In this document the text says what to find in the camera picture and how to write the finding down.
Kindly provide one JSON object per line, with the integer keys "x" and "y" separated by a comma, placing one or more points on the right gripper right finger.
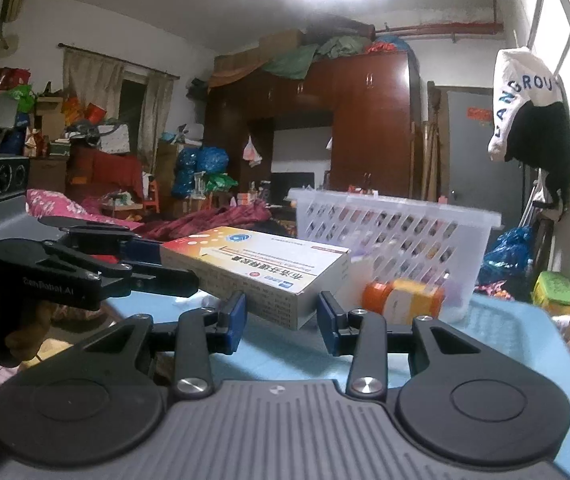
{"x": 362, "y": 335}

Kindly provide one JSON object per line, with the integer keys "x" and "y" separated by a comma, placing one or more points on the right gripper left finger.
{"x": 201, "y": 332}

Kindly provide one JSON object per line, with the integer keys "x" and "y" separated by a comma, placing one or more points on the white orange medicine box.
{"x": 280, "y": 276}

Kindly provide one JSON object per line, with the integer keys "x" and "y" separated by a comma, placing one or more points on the white plastic laundry basket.
{"x": 427, "y": 242}

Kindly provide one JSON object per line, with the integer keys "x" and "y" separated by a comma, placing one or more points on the left hand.
{"x": 23, "y": 342}

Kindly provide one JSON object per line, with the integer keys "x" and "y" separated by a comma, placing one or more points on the orange pill bottle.
{"x": 401, "y": 300}

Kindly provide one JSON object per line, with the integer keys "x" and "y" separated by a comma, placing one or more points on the dark clothes pile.
{"x": 204, "y": 220}

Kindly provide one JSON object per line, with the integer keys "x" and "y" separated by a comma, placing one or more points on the blue plastic bag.
{"x": 509, "y": 257}

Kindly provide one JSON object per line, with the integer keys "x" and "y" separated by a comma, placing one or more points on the grey metal door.
{"x": 476, "y": 181}

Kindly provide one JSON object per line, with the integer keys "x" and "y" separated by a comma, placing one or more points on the beige window curtain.
{"x": 93, "y": 79}

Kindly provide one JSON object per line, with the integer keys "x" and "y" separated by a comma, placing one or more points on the green box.
{"x": 551, "y": 292}

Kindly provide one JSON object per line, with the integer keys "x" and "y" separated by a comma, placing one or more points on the dark red wooden wardrobe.
{"x": 372, "y": 100}

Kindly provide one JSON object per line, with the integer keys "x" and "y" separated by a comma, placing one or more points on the white hoodie blue letters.
{"x": 520, "y": 78}

